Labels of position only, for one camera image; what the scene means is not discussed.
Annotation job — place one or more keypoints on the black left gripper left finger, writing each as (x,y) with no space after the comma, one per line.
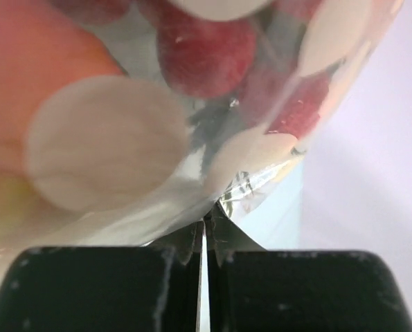
(105,288)

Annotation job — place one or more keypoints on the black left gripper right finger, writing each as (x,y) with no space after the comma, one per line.
(255,289)

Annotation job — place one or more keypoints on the clear dotted zip top bag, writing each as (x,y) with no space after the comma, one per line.
(176,177)

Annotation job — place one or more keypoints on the fake peach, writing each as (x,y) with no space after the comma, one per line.
(62,100)

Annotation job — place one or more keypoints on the fake red grapes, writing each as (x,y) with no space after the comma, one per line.
(246,61)

